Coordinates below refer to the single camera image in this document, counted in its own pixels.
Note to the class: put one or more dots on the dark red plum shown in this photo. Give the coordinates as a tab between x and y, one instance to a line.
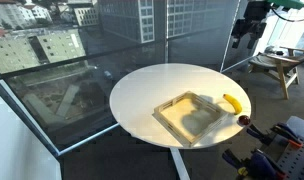
244	120

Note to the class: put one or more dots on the window corner post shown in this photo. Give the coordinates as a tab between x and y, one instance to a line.
225	56

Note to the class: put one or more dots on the window mullion bar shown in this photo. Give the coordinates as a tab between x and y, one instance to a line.
166	33

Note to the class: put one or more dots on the wooden lounge chair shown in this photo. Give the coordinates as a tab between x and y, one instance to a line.
275	63

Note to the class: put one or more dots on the yellow banana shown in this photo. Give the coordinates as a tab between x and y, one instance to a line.
234	104

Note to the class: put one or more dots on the blue clamp with orange tips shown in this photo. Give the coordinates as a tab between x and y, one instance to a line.
285	133

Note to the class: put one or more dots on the white table leg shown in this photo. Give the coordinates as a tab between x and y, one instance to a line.
179	165

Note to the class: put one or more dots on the shallow wooden tray box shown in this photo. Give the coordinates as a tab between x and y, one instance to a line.
190	120

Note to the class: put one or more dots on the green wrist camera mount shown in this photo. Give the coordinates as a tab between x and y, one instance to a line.
285	4

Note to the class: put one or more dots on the perforated metal board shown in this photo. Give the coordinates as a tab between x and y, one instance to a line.
297	160

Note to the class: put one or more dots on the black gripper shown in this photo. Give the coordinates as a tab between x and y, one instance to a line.
255	16

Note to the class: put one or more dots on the blue black clamp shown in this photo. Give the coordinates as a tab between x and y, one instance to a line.
258	165

